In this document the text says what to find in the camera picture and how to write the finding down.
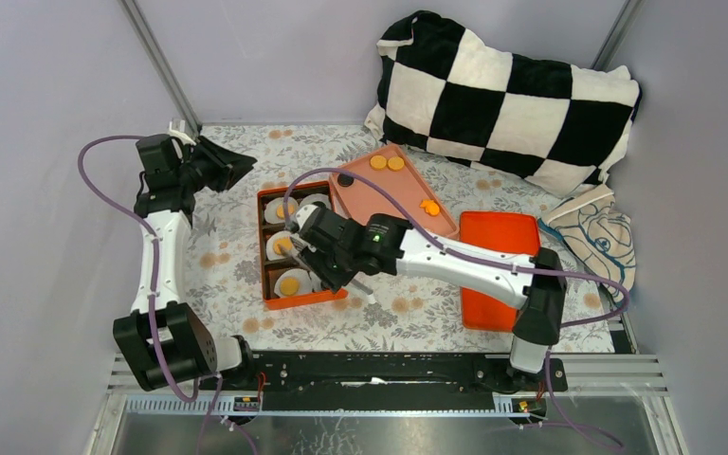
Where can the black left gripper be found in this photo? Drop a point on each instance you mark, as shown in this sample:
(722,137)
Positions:
(227,166)

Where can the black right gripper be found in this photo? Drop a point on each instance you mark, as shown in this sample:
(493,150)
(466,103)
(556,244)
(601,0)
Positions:
(332,281)

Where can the yellow round biscuit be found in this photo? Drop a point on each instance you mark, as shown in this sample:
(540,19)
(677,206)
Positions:
(378,162)
(282,246)
(396,163)
(284,210)
(289,286)

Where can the orange cookie box with liners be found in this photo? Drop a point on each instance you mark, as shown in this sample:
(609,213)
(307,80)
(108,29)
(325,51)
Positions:
(271,270)

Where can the pink cookie tray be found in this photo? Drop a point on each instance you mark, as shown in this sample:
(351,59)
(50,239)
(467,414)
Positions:
(408,187)

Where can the orange fish cookie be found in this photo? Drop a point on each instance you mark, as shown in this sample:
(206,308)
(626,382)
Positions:
(430,207)

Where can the orange box lid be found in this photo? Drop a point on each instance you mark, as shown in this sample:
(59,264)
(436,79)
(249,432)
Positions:
(500,231)

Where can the metal serving tongs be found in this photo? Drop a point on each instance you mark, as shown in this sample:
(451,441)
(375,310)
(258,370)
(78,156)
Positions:
(354,285)

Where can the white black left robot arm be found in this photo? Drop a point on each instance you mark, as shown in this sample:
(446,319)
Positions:
(162,339)

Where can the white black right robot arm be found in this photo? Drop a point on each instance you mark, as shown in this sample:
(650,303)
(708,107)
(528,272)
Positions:
(533,285)

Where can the white paper liner top right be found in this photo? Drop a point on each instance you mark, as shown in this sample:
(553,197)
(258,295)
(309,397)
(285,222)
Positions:
(317,199)

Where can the white paper liner top left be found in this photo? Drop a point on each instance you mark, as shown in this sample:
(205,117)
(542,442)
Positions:
(269,209)

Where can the black sandwich cookie top left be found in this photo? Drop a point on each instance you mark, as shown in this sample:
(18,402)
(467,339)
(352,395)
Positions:
(345,180)

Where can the floral tablecloth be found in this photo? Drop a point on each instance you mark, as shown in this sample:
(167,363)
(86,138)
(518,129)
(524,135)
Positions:
(222,261)

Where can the black white checkered pillow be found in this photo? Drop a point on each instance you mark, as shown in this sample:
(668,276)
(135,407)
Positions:
(444,91)

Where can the beige blue printed cloth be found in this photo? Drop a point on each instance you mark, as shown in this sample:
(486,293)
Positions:
(597,233)

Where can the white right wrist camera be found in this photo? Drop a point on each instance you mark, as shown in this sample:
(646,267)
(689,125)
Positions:
(302,215)

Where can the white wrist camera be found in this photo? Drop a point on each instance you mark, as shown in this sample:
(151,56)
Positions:
(302,215)
(178,129)

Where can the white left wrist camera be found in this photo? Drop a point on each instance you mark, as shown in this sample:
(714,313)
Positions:
(178,129)

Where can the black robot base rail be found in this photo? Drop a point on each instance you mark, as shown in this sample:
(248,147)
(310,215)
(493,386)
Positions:
(370,381)

